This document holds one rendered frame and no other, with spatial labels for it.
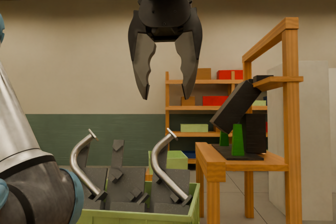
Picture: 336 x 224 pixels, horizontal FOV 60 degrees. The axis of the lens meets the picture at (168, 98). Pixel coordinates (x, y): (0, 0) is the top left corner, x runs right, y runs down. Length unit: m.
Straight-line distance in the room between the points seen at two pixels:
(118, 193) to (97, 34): 6.56
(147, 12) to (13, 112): 0.32
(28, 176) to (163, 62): 6.73
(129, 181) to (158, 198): 0.14
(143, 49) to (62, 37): 7.46
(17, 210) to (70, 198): 0.10
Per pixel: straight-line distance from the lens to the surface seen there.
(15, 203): 0.49
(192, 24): 0.41
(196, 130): 6.53
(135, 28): 0.42
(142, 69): 0.41
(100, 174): 1.29
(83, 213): 1.01
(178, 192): 1.14
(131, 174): 1.23
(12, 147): 0.57
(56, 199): 0.53
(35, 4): 8.38
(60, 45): 7.82
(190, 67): 0.40
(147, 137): 7.11
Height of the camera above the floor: 1.26
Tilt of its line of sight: 3 degrees up
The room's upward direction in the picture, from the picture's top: straight up
